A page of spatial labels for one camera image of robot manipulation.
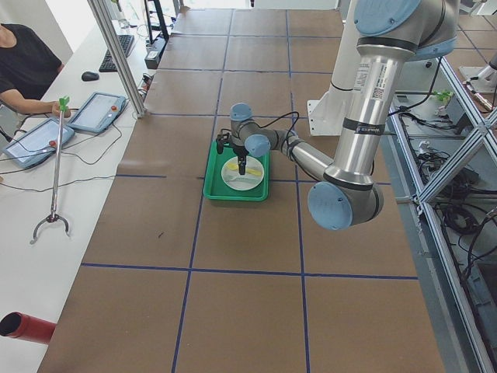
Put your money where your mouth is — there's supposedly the far blue teach pendant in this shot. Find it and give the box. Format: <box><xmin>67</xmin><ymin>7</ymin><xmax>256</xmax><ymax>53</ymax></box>
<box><xmin>68</xmin><ymin>92</ymin><xmax>126</xmax><ymax>134</ymax></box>

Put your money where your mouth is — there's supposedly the pale green plastic fork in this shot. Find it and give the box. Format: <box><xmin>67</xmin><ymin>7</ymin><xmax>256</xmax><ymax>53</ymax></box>
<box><xmin>228</xmin><ymin>176</ymin><xmax>262</xmax><ymax>184</ymax></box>

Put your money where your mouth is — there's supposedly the aluminium frame post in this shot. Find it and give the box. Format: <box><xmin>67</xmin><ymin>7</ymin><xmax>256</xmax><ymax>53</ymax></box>
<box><xmin>87</xmin><ymin>0</ymin><xmax>146</xmax><ymax>118</ymax></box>

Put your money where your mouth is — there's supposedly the near blue teach pendant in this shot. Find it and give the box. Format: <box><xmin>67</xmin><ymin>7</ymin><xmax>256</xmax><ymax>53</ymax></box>
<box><xmin>2</xmin><ymin>118</ymin><xmax>59</xmax><ymax>169</ymax></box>

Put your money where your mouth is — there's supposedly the red cylinder roll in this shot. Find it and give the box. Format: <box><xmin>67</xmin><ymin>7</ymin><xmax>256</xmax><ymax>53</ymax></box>
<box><xmin>1</xmin><ymin>312</ymin><xmax>56</xmax><ymax>345</ymax></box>

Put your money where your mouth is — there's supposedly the black computer mouse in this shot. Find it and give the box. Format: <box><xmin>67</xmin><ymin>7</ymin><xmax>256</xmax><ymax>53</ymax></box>
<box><xmin>81</xmin><ymin>71</ymin><xmax>99</xmax><ymax>82</ymax></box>

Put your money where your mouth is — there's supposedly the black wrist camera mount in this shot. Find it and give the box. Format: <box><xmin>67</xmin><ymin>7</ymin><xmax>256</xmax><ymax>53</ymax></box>
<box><xmin>215</xmin><ymin>128</ymin><xmax>232</xmax><ymax>155</ymax></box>

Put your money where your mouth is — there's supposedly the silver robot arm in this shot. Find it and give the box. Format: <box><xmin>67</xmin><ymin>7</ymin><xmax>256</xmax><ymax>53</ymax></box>
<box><xmin>228</xmin><ymin>1</ymin><xmax>460</xmax><ymax>230</ymax></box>

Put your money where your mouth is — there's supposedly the black keyboard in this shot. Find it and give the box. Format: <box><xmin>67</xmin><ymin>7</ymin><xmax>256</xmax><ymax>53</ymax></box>
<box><xmin>98</xmin><ymin>33</ymin><xmax>136</xmax><ymax>73</ymax></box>

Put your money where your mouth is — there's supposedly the yellow plastic spoon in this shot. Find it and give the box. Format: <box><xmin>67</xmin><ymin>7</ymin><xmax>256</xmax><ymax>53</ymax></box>
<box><xmin>226</xmin><ymin>162</ymin><xmax>262</xmax><ymax>176</ymax></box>

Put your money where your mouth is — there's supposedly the white round plate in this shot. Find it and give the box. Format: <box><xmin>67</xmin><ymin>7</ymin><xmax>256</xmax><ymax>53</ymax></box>
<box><xmin>221</xmin><ymin>156</ymin><xmax>265</xmax><ymax>191</ymax></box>

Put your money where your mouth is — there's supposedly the green plastic tray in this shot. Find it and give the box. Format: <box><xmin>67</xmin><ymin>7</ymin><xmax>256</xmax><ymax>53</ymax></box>
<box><xmin>203</xmin><ymin>141</ymin><xmax>269</xmax><ymax>201</ymax></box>

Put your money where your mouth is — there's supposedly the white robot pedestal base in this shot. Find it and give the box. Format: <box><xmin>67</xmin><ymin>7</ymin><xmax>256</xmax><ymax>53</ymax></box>
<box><xmin>306</xmin><ymin>0</ymin><xmax>374</xmax><ymax>138</ymax></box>

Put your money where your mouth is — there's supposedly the person in black shirt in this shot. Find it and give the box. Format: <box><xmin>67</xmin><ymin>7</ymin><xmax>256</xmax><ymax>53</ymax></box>
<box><xmin>1</xmin><ymin>23</ymin><xmax>64</xmax><ymax>117</ymax></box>

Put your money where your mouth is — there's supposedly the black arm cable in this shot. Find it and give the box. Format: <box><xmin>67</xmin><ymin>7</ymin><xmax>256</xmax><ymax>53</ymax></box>
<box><xmin>257</xmin><ymin>110</ymin><xmax>301</xmax><ymax>156</ymax></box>

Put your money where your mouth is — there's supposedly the green handled reacher grabber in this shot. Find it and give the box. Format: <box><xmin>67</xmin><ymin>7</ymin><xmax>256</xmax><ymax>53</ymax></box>
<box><xmin>30</xmin><ymin>96</ymin><xmax>70</xmax><ymax>245</ymax></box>

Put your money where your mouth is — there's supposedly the blue teach pendant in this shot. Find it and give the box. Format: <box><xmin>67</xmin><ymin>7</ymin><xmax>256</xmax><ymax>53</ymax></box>
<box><xmin>68</xmin><ymin>92</ymin><xmax>126</xmax><ymax>134</ymax></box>
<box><xmin>2</xmin><ymin>118</ymin><xmax>59</xmax><ymax>169</ymax></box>

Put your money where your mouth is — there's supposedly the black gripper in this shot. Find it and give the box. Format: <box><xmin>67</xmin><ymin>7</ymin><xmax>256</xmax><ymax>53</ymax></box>
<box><xmin>229</xmin><ymin>136</ymin><xmax>249</xmax><ymax>175</ymax></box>

